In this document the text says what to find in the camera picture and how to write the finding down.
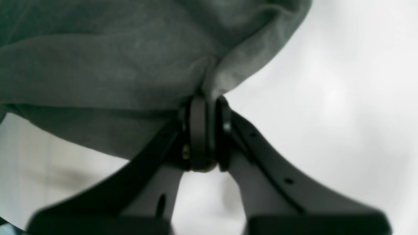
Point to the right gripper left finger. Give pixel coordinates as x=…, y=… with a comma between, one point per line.
x=139, y=199

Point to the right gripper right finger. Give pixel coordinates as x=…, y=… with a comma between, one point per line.
x=278, y=198

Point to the dark grey t-shirt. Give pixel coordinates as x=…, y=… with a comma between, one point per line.
x=109, y=74

